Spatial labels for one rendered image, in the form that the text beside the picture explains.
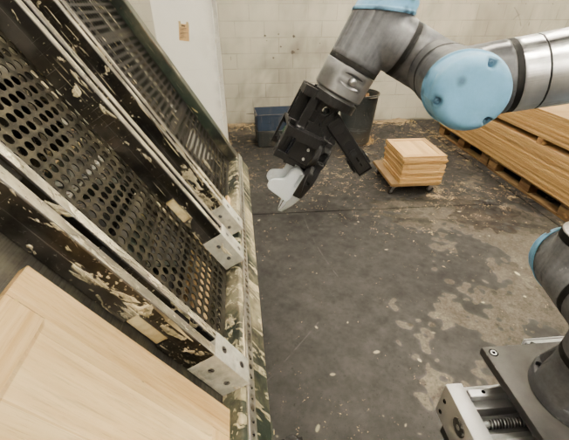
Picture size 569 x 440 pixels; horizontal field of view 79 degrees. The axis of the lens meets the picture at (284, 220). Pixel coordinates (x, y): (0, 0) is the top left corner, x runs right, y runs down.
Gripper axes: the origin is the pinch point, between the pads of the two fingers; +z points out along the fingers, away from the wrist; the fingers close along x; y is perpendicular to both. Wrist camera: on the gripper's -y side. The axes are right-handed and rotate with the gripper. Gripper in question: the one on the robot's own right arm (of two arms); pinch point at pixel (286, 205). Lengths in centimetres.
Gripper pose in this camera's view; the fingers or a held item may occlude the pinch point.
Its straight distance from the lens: 61.4
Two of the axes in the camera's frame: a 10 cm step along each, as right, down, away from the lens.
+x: 0.8, 5.3, -8.4
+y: -8.8, -3.5, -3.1
